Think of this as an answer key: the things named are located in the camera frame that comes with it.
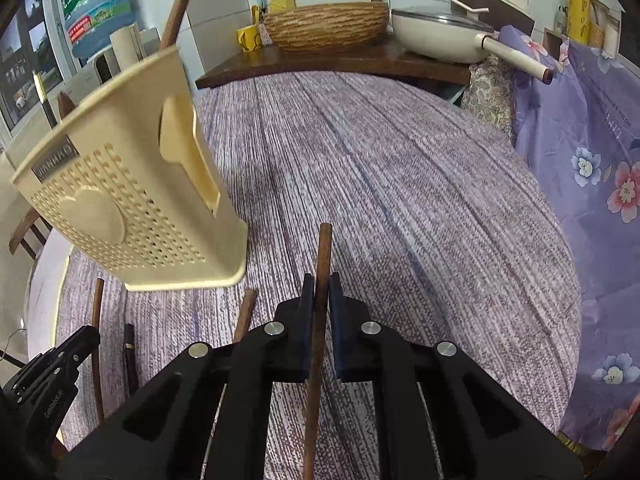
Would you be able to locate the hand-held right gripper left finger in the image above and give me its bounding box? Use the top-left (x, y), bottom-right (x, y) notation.
top-left (55, 272), bottom-right (316, 480)

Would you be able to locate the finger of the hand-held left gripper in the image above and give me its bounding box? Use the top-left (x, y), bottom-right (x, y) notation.
top-left (2, 325), bottom-right (102, 392)

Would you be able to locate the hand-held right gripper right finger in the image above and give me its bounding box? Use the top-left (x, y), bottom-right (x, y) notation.
top-left (327, 271), bottom-right (586, 480)

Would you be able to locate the brown wooden chopstick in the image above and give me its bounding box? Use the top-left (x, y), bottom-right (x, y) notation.
top-left (302, 222), bottom-right (334, 480)
top-left (232, 288), bottom-right (259, 345)
top-left (91, 278), bottom-right (107, 426)
top-left (159, 0), bottom-right (207, 52)

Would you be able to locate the black chopstick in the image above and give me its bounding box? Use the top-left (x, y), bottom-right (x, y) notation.
top-left (31, 70), bottom-right (59, 129)
top-left (123, 323), bottom-right (140, 397)

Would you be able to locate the cream plastic utensil holder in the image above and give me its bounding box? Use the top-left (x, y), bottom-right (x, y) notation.
top-left (11, 45), bottom-right (249, 292)

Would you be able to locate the wooden chair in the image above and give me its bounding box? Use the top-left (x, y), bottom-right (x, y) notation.
top-left (9, 207), bottom-right (54, 261)

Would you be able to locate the round table purple cloth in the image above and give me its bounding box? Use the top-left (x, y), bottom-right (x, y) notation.
top-left (55, 71), bottom-right (584, 480)

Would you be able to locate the dark wooden counter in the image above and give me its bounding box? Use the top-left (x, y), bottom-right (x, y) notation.
top-left (195, 40), bottom-right (474, 92)

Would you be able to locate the white water dispenser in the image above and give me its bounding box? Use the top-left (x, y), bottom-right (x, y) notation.
top-left (65, 27), bottom-right (164, 92)

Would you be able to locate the paisley patterned cloth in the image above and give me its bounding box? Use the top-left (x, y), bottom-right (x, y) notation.
top-left (462, 55), bottom-right (516, 147)

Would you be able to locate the yellow mug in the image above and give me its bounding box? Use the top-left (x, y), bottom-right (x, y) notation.
top-left (236, 25), bottom-right (264, 54)

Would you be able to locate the woven basket sink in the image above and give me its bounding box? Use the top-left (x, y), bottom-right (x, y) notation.
top-left (262, 1), bottom-right (390, 54)

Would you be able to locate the metal framed window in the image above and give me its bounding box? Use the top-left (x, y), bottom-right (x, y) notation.
top-left (0, 0), bottom-right (84, 136)

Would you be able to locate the paper towel roll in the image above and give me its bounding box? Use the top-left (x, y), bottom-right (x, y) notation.
top-left (110, 22), bottom-right (146, 69)

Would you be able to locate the cream frying pan with lid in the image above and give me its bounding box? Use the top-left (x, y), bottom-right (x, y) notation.
top-left (391, 6), bottom-right (554, 84)

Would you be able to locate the purple floral cloth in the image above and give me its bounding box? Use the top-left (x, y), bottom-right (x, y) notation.
top-left (500, 25), bottom-right (640, 454)

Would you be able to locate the blue water jug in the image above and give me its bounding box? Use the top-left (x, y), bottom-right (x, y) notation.
top-left (59, 0), bottom-right (139, 60)

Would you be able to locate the yellow roll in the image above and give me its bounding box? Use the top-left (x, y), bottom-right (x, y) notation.
top-left (566, 0), bottom-right (592, 45)

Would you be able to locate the small wooden frame box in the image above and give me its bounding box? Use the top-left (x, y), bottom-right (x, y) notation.
top-left (590, 0), bottom-right (622, 59)

